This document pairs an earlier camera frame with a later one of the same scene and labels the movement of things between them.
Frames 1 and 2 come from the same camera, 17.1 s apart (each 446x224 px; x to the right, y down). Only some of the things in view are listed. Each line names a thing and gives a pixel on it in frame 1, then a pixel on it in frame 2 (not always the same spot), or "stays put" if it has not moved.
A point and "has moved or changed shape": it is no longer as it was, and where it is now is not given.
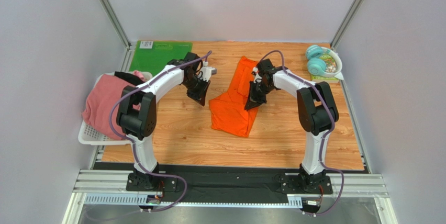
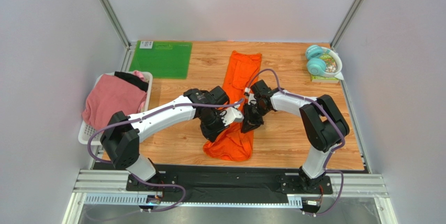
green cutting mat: (149, 56) stays put
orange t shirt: (229, 114) has moved or changed shape
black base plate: (228, 182) stays put
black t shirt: (130, 77) stays put
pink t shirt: (102, 93) stays put
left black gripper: (200, 96) to (210, 134)
